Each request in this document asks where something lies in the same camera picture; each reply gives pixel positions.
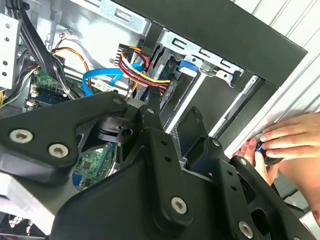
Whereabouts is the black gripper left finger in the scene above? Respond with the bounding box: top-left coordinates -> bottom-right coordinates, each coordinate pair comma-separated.
0,84 -> 198,226

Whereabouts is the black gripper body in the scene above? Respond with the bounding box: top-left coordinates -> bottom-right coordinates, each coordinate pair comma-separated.
48,156 -> 236,240

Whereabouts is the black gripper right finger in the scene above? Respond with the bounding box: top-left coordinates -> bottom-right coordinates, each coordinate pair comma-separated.
178,106 -> 315,240

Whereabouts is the round black tool blue ring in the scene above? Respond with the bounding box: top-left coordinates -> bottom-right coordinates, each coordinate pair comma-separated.
254,139 -> 285,166

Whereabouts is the blue disk wire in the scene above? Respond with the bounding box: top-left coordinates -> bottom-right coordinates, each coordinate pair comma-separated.
81,61 -> 146,98

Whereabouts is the red yellow black power wire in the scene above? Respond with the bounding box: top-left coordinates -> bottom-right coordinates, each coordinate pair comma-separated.
109,43 -> 176,99

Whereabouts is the hard disk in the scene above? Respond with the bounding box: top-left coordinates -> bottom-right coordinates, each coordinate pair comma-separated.
146,42 -> 201,107

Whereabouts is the person's right hand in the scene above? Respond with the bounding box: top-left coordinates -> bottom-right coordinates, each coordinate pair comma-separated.
239,139 -> 320,218

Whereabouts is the person's left hand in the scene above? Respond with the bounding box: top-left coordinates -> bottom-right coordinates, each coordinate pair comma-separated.
260,111 -> 320,160

